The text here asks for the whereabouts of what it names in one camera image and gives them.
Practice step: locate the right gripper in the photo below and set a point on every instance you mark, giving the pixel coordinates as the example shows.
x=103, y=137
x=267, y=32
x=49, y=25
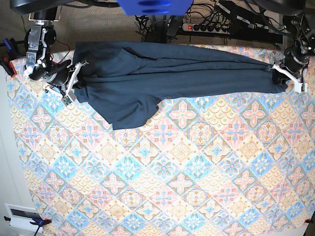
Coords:
x=65, y=77

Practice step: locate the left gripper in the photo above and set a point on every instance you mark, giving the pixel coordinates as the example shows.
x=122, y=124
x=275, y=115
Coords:
x=294, y=63

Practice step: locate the dark navy t-shirt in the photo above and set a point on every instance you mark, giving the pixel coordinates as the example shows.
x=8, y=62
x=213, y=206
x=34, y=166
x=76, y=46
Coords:
x=127, y=80

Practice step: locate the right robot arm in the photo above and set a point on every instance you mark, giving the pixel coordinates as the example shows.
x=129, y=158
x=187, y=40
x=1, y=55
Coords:
x=40, y=38

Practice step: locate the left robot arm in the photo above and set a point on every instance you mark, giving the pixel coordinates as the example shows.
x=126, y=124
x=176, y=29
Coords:
x=302, y=29

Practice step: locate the orange black clamp left edge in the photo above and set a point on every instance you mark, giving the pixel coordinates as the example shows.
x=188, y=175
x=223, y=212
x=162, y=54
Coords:
x=8, y=67

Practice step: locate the blue clamp upper left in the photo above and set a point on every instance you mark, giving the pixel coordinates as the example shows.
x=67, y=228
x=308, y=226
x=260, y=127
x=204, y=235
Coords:
x=12, y=45

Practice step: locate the white power strip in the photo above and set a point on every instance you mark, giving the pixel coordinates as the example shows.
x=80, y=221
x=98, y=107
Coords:
x=190, y=27

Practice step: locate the patterned tile tablecloth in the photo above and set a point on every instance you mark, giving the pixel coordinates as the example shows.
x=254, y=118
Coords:
x=240, y=164

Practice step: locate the blue orange clamp bottom left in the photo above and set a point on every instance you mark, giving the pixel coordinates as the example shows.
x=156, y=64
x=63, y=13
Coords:
x=40, y=223

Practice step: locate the white floor vent box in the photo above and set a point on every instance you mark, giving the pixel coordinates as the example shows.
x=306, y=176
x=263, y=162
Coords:
x=21, y=217

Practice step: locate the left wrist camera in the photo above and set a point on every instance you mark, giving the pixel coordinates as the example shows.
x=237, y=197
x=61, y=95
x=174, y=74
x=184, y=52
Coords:
x=300, y=87

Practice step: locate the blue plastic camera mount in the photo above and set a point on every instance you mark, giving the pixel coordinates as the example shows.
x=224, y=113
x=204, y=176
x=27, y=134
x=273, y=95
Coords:
x=155, y=7

